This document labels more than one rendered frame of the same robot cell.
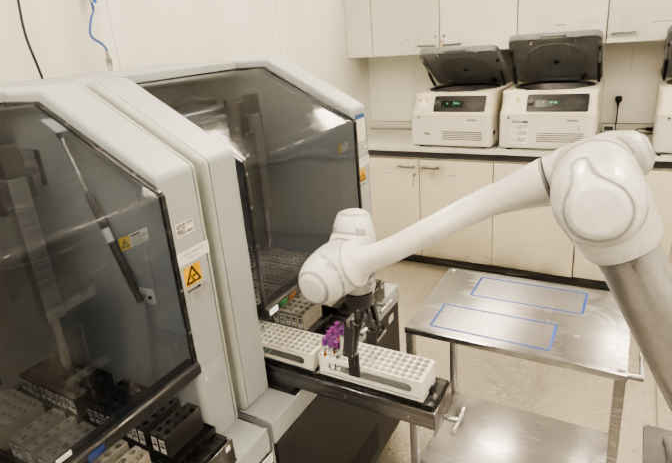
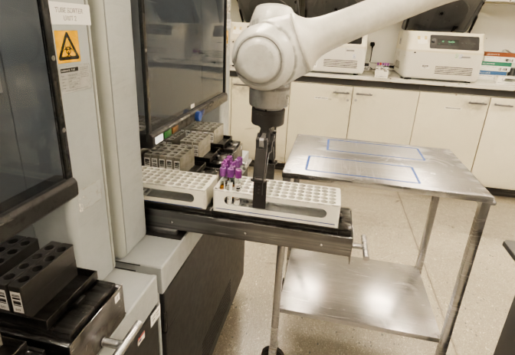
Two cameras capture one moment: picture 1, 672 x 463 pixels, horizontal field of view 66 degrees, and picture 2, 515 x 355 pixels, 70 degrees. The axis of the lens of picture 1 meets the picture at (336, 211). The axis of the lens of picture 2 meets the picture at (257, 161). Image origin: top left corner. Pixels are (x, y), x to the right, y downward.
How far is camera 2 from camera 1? 0.67 m
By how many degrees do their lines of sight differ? 19
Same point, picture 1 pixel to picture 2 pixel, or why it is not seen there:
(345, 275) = (300, 47)
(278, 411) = (165, 256)
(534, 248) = not seen: hidden behind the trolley
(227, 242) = (113, 27)
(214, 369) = (91, 198)
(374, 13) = not seen: outside the picture
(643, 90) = (388, 39)
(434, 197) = (242, 109)
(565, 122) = (345, 51)
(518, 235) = not seen: hidden behind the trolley
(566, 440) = (389, 274)
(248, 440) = (136, 290)
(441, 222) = not seen: outside the picture
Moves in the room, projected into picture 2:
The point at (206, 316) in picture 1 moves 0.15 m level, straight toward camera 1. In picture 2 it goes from (83, 119) to (109, 142)
